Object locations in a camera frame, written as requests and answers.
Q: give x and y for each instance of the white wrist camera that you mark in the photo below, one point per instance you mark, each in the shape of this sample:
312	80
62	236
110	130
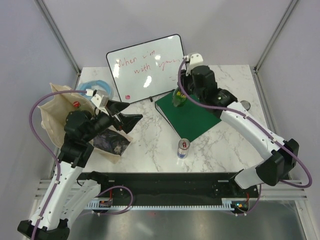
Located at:
99	98
192	60

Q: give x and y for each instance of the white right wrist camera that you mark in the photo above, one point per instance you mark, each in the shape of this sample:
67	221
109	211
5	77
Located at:
192	60

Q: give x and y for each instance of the cola bottle red cap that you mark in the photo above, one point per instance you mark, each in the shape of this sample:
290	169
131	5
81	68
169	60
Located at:
76	104

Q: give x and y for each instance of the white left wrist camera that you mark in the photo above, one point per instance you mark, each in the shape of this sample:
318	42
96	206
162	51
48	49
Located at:
99	98

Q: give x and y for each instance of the beige canvas tote bag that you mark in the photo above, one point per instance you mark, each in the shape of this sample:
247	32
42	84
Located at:
111	144

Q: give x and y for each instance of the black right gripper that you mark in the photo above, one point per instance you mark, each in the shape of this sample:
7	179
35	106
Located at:
184	79

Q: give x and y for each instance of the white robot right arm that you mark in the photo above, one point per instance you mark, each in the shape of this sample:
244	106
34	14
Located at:
279	156

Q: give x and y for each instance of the left aluminium frame post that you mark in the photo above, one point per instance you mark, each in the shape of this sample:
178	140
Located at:
57	34

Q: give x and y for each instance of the green Perrier bottle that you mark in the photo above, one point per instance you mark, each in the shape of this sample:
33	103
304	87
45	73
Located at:
178	98

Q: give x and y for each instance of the aluminium frame post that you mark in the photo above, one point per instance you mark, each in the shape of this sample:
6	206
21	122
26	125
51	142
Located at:
276	33
57	34

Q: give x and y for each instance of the right aluminium frame post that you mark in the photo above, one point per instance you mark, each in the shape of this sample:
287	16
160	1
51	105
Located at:
276	33

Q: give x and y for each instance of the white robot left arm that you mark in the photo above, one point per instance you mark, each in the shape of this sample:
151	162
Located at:
56	213

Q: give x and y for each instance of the green ring binder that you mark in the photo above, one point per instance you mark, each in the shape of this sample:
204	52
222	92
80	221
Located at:
189	121

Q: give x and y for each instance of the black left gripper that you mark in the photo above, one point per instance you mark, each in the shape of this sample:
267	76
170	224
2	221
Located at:
128	120

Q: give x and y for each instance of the small white whiteboard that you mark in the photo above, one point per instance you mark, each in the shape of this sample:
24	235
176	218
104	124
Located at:
146	70

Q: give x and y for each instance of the white slotted cable duct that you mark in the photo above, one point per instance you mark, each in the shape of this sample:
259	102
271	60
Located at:
98	205

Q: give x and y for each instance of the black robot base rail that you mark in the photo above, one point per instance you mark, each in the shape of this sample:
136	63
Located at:
174	188

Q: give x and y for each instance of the silver blue energy drink can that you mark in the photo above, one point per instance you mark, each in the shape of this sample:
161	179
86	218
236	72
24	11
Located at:
183	148

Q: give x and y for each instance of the black yellow label can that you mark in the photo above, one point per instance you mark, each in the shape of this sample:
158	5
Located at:
246	105

